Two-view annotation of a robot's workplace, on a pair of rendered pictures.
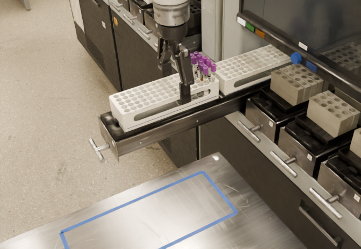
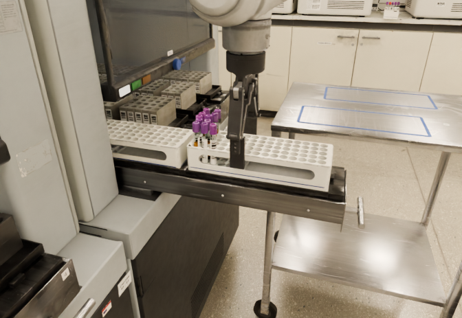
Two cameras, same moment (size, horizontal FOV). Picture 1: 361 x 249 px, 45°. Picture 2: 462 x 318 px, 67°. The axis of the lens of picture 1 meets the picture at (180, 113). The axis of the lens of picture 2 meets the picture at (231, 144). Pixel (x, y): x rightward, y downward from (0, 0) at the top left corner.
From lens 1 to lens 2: 1.61 m
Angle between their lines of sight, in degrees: 104
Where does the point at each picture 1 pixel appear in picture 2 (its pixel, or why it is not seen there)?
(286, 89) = (168, 111)
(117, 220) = (381, 126)
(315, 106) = (184, 95)
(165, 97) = (269, 143)
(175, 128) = not seen: hidden behind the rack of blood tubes
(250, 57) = (128, 136)
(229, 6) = (81, 104)
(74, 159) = not seen: outside the picture
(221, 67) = (167, 143)
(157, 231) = (358, 115)
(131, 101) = (311, 150)
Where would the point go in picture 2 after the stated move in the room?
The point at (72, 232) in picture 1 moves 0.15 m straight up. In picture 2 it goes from (420, 133) to (435, 77)
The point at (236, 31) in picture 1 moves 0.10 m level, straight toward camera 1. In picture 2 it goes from (102, 128) to (147, 117)
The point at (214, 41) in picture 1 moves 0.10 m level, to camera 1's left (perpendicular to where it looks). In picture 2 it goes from (68, 200) to (94, 224)
